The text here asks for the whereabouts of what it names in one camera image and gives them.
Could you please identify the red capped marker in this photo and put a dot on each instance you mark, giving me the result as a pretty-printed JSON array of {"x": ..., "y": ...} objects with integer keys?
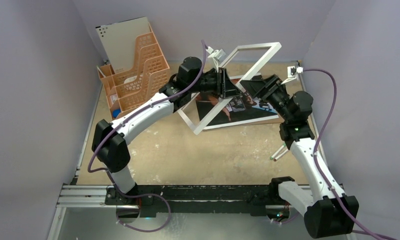
[{"x": 280, "y": 155}]

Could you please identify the printed photo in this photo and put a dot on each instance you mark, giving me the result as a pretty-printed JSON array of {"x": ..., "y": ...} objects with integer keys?
[{"x": 204, "y": 103}]

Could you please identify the orange plastic file organizer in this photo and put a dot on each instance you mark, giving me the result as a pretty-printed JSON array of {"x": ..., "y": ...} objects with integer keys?
[{"x": 129, "y": 89}]

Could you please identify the beige perforated folder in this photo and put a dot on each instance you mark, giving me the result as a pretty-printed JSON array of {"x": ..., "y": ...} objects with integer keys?
[{"x": 118, "y": 40}]

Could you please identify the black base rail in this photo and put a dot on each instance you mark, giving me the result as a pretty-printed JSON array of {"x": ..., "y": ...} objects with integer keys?
[{"x": 255, "y": 200}]

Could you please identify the aluminium table frame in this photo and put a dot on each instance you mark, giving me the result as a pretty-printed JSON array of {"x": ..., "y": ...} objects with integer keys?
[{"x": 78, "y": 196}]

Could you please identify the brown cardboard backing board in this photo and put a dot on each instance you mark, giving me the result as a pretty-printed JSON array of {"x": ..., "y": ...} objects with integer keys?
[{"x": 246, "y": 110}]

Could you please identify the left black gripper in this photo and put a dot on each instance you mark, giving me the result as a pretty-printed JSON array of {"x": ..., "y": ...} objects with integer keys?
[{"x": 231, "y": 90}]

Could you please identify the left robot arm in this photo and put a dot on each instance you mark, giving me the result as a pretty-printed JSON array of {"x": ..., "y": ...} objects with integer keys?
[{"x": 111, "y": 139}]

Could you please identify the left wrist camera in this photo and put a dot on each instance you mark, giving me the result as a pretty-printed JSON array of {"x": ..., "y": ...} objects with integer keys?
[{"x": 215, "y": 56}]

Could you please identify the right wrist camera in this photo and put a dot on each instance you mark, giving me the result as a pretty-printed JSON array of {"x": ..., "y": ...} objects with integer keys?
[{"x": 293, "y": 73}]

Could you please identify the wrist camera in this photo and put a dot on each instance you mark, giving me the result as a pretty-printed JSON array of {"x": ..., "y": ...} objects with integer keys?
[
  {"x": 215, "y": 56},
  {"x": 293, "y": 73}
]

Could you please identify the green capped marker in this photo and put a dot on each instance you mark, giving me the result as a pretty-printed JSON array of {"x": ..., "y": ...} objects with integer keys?
[{"x": 278, "y": 152}]

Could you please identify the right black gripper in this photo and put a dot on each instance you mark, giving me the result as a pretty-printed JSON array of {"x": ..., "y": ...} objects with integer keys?
[{"x": 266, "y": 89}]

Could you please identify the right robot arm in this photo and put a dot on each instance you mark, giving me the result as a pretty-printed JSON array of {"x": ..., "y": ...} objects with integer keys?
[{"x": 327, "y": 211}]

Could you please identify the white wooden picture frame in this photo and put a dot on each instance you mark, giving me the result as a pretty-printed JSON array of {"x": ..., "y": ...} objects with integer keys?
[{"x": 258, "y": 55}]

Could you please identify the blue object in organizer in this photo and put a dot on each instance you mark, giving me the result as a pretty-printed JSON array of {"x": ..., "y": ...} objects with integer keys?
[{"x": 116, "y": 113}]

